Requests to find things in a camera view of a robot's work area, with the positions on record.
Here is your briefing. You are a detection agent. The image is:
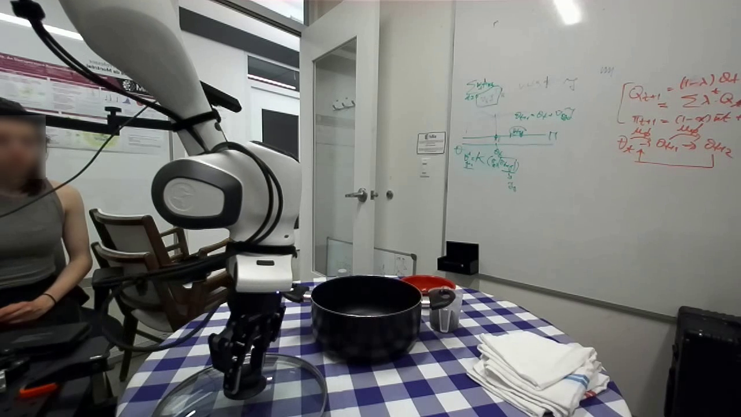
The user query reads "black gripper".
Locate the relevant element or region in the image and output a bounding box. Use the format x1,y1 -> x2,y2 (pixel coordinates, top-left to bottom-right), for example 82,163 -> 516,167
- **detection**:
208,291 -> 285,398

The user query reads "glass lid with black knob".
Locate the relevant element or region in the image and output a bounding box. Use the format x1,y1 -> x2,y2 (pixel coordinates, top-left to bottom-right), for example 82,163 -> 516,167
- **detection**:
153,355 -> 328,417

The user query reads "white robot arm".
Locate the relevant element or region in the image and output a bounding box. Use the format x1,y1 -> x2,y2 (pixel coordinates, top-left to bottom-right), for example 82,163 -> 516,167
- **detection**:
60,0 -> 300,398

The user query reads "black cooking pot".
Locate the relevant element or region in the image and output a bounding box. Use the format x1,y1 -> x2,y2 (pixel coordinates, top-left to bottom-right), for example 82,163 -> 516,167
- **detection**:
311,275 -> 421,363

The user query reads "wooden chair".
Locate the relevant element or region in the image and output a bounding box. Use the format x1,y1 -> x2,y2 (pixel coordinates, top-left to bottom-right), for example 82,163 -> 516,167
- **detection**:
91,208 -> 230,345

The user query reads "blue white checkered tablecloth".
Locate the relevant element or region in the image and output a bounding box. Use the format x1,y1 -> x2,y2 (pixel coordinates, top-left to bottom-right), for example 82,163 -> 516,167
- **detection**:
114,279 -> 635,417

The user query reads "red bowl with beans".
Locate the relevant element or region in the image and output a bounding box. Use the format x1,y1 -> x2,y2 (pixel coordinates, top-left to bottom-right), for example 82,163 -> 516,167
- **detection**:
401,275 -> 456,296

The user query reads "clear glass measuring cup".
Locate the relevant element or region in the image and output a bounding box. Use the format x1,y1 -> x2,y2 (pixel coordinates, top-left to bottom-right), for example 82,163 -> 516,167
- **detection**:
428,287 -> 461,333

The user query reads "seated person in grey top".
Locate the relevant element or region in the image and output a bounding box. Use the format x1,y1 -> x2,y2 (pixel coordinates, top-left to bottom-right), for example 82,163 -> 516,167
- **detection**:
0,97 -> 93,333

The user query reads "folded white towel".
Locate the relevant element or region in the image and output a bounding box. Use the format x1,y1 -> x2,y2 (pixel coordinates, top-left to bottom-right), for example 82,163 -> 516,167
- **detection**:
465,332 -> 608,417

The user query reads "black speaker cabinet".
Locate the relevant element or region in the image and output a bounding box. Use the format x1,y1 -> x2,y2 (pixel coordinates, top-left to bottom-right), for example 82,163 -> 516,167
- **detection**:
665,305 -> 741,417

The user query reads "white door with handle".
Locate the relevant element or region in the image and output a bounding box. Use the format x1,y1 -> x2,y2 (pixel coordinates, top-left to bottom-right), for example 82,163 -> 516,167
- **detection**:
298,0 -> 453,275

